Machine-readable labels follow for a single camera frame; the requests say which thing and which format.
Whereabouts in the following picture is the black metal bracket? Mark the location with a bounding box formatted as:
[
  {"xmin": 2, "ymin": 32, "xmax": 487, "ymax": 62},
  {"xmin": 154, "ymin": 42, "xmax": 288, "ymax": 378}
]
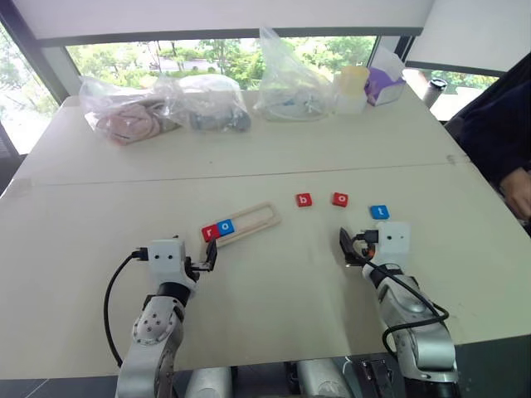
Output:
[{"xmin": 358, "ymin": 357, "xmax": 396, "ymax": 398}]

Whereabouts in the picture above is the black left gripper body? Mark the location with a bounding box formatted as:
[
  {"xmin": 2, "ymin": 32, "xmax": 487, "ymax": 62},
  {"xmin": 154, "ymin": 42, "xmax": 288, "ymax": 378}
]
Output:
[{"xmin": 183, "ymin": 255, "xmax": 210, "ymax": 288}]

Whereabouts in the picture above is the plastic bag with grey items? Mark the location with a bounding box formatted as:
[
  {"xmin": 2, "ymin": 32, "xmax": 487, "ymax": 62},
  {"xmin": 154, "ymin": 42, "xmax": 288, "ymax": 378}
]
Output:
[{"xmin": 155, "ymin": 73, "xmax": 253, "ymax": 134}]

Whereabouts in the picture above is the wooden tile rack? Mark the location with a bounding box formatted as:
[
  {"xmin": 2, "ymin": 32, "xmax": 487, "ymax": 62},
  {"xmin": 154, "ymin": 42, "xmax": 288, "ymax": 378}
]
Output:
[{"xmin": 199, "ymin": 201, "xmax": 282, "ymax": 250}]

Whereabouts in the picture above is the person's bare hand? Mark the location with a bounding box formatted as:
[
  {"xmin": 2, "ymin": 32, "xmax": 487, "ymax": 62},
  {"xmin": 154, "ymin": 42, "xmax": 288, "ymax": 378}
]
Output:
[{"xmin": 499, "ymin": 167, "xmax": 531, "ymax": 221}]

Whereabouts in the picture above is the wide white roller blind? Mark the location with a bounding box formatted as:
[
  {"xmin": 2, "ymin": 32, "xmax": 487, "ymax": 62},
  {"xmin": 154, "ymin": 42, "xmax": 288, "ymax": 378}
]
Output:
[{"xmin": 11, "ymin": 0, "xmax": 436, "ymax": 41}]

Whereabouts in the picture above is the person in dark clothing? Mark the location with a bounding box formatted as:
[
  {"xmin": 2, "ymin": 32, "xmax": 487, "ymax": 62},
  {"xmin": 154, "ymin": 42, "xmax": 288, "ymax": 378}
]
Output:
[{"xmin": 444, "ymin": 49, "xmax": 531, "ymax": 192}]

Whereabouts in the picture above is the plastic bag with pink cloth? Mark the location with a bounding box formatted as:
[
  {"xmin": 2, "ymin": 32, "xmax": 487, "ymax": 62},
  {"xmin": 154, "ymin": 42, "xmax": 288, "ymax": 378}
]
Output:
[{"xmin": 78, "ymin": 75, "xmax": 183, "ymax": 146}]

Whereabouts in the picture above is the silver rounded robot body part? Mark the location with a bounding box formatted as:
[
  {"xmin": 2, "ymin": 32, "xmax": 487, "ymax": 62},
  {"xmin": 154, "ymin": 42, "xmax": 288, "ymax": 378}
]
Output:
[
  {"xmin": 184, "ymin": 366, "xmax": 234, "ymax": 398},
  {"xmin": 295, "ymin": 357, "xmax": 352, "ymax": 398}
]

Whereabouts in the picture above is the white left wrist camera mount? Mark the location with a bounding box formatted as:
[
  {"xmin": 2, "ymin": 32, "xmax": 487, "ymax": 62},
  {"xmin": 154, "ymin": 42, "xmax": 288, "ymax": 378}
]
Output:
[{"xmin": 148, "ymin": 237, "xmax": 199, "ymax": 294}]

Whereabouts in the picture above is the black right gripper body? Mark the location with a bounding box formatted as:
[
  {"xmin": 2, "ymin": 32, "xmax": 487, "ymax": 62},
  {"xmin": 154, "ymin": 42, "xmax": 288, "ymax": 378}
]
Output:
[{"xmin": 351, "ymin": 236, "xmax": 378, "ymax": 267}]

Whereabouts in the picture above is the tall clear plastic bag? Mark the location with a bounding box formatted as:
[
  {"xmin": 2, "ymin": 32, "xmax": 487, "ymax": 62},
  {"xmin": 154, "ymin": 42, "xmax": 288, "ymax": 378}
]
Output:
[{"xmin": 253, "ymin": 27, "xmax": 339, "ymax": 123}]

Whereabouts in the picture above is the yellow and white plastic cup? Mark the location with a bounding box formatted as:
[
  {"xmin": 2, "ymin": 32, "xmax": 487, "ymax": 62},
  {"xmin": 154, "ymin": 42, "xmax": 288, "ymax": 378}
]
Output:
[{"xmin": 334, "ymin": 65, "xmax": 371, "ymax": 115}]

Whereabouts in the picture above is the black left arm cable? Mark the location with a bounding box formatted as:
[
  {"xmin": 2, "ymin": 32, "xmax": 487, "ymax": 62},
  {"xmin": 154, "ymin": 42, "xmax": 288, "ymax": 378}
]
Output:
[{"xmin": 103, "ymin": 247, "xmax": 150, "ymax": 369}]

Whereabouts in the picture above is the purple and white box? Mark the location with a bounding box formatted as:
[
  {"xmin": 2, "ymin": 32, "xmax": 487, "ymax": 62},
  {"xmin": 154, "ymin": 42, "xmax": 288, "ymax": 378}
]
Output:
[{"xmin": 367, "ymin": 44, "xmax": 407, "ymax": 107}]

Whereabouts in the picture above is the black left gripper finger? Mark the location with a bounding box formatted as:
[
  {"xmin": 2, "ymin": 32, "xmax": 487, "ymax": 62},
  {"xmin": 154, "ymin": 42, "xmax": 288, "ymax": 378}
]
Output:
[{"xmin": 205, "ymin": 239, "xmax": 220, "ymax": 273}]

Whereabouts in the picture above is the narrow white roller blind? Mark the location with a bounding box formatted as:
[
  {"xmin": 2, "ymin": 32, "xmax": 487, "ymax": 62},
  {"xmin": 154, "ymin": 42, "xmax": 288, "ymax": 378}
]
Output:
[{"xmin": 405, "ymin": 0, "xmax": 531, "ymax": 76}]

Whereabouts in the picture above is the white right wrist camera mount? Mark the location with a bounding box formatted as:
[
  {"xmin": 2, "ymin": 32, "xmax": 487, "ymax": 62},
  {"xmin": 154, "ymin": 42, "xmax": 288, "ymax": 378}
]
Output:
[{"xmin": 375, "ymin": 221, "xmax": 412, "ymax": 266}]

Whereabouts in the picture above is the black and silver tumbler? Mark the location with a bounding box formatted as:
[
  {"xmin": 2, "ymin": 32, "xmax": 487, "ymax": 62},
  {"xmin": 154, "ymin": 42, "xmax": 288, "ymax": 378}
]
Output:
[{"xmin": 422, "ymin": 77, "xmax": 449, "ymax": 109}]

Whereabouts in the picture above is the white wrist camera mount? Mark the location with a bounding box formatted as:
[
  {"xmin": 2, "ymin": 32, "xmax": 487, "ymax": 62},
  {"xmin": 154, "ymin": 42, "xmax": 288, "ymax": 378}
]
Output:
[
  {"xmin": 148, "ymin": 237, "xmax": 199, "ymax": 294},
  {"xmin": 375, "ymin": 221, "xmax": 412, "ymax": 266}
]

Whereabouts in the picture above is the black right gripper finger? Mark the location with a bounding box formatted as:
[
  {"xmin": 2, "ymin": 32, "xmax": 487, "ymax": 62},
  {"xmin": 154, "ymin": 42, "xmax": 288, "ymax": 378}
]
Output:
[{"xmin": 339, "ymin": 226, "xmax": 358, "ymax": 267}]

